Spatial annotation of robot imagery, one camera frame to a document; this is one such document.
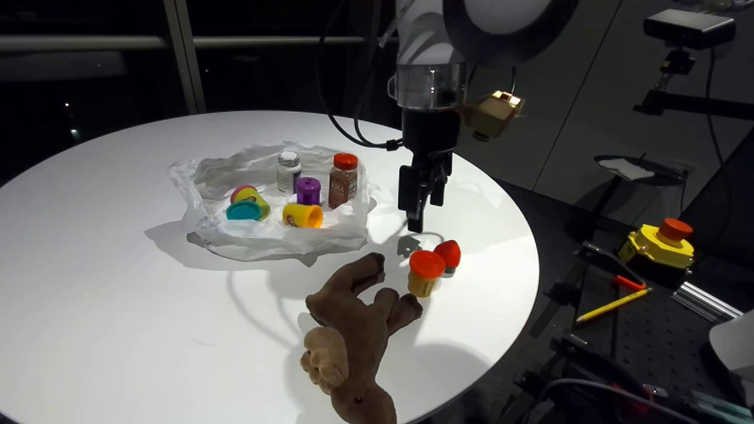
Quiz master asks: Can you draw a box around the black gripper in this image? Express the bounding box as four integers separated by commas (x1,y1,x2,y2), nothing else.
399,110,459,233

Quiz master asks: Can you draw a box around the brown bottle orange cap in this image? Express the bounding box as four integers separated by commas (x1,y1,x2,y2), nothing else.
327,153,359,208

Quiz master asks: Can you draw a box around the purple play-doh can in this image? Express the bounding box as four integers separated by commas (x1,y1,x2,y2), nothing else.
295,176,320,205

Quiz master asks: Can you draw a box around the yellow play-doh can orange lid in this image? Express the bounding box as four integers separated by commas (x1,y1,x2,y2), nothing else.
282,201,322,227

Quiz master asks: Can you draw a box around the white plastic bag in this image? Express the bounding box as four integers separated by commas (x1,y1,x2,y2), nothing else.
169,143,374,260

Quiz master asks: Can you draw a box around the brown plush toy dog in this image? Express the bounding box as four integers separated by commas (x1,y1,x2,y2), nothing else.
299,252,421,424

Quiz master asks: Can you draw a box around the play-doh can teal lid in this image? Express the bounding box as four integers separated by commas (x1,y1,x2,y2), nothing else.
227,201,261,220

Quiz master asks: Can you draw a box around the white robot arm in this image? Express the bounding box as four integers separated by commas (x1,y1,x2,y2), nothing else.
389,0,580,233

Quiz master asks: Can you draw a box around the yellow pencil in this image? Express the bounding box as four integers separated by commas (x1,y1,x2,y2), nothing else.
574,287,653,324

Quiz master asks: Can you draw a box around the yellow emergency stop button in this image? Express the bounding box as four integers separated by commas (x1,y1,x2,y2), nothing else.
618,217,696,270

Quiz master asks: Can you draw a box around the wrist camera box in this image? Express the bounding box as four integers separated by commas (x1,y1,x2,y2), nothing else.
465,90,525,141

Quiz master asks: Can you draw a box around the black camera on stand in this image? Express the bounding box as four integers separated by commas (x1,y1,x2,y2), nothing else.
637,9,754,119

